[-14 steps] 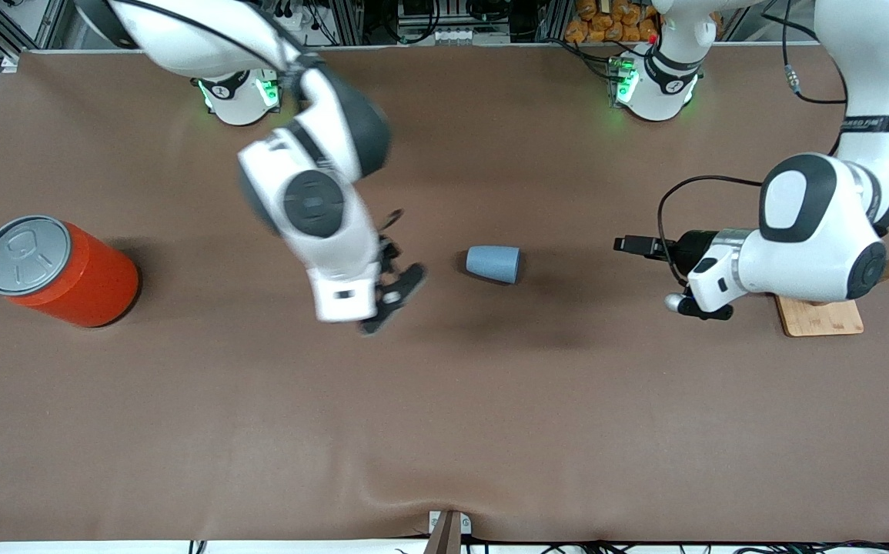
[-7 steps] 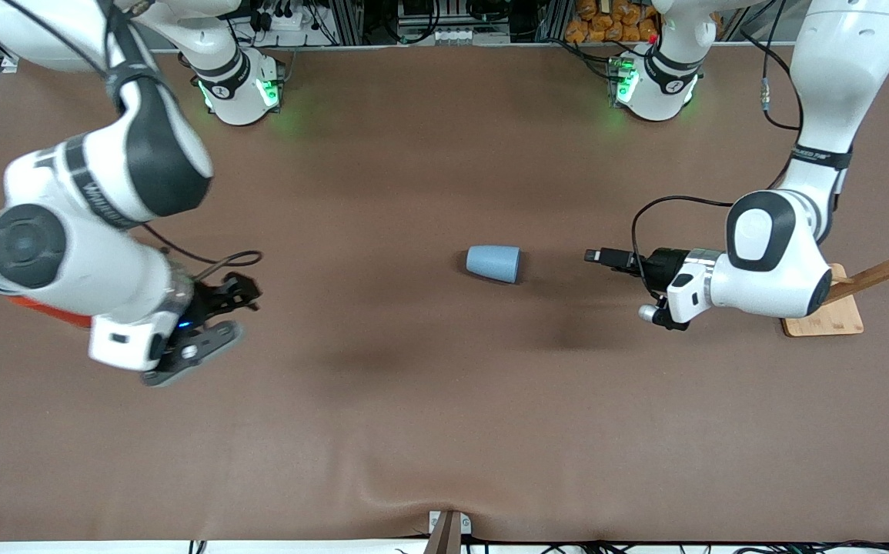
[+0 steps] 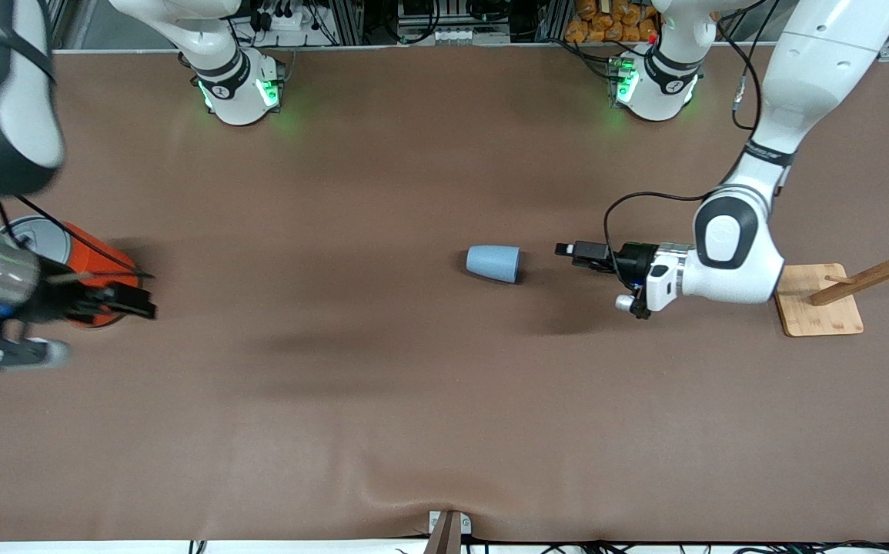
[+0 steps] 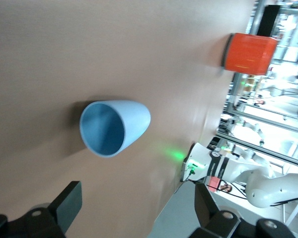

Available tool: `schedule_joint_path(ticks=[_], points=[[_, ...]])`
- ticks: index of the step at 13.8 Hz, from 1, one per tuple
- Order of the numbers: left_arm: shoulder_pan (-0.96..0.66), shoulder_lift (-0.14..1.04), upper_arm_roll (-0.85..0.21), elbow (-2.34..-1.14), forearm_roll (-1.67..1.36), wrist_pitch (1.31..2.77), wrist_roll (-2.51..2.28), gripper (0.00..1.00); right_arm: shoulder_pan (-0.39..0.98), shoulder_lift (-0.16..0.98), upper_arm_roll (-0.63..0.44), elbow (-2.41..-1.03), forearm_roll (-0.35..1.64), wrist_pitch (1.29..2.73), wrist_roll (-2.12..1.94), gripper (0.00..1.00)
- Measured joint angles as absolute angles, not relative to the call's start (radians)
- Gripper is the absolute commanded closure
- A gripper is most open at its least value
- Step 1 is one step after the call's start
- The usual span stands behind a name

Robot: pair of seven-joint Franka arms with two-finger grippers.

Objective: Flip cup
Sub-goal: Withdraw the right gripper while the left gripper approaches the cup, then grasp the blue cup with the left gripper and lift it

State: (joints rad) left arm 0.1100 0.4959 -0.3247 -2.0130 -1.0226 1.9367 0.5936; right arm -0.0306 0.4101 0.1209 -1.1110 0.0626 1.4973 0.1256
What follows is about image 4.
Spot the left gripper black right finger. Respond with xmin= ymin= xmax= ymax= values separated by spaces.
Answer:
xmin=188 ymin=183 xmax=298 ymax=238

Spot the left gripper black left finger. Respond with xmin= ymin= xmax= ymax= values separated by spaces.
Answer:
xmin=0 ymin=180 xmax=82 ymax=238

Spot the light blue plastic cup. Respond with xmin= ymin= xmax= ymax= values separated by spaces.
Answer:
xmin=79 ymin=100 xmax=151 ymax=159

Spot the red printed sign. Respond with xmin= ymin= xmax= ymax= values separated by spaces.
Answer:
xmin=205 ymin=176 xmax=233 ymax=193

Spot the brown table cloth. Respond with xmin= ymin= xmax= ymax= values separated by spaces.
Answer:
xmin=0 ymin=0 xmax=258 ymax=238

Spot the orange can with grey lid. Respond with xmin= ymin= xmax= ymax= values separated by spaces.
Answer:
xmin=221 ymin=32 xmax=278 ymax=75

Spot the black rectangular panel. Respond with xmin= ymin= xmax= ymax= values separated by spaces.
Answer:
xmin=257 ymin=4 xmax=281 ymax=37

